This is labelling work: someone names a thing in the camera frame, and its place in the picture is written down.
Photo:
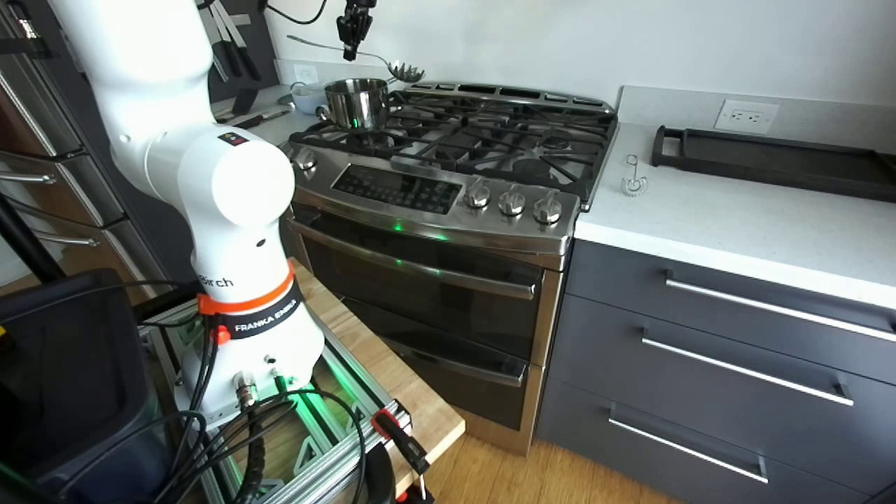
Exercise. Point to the dark grey drawer cabinet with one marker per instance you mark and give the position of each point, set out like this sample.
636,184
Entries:
596,310

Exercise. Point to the small clear glass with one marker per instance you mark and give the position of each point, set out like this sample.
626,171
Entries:
634,177

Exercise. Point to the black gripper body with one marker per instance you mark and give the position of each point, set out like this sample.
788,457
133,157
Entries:
356,16

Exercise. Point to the white wall outlet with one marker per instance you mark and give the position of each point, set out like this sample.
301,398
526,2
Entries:
746,115

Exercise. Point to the aluminium mount frame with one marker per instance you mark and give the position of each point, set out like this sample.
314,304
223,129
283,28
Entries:
316,465

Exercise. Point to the stainless steel gas range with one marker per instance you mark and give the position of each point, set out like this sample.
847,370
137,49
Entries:
420,298

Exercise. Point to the wooden robot mount board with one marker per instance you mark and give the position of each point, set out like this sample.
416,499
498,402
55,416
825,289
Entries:
392,374

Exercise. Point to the black spatula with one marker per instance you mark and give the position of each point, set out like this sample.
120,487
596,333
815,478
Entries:
256,119

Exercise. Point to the black bin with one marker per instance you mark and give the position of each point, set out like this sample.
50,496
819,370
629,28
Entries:
74,392

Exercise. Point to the stainless steel pot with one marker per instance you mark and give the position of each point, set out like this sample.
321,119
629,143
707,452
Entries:
360,101

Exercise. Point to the black tray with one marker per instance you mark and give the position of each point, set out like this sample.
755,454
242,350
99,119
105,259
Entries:
774,163

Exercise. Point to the red black clamp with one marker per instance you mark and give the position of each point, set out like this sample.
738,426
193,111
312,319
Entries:
400,438

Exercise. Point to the silver range knob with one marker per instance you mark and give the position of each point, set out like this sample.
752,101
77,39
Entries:
305,163
546,209
477,195
510,199

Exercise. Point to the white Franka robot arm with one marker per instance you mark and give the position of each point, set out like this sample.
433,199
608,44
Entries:
234,186

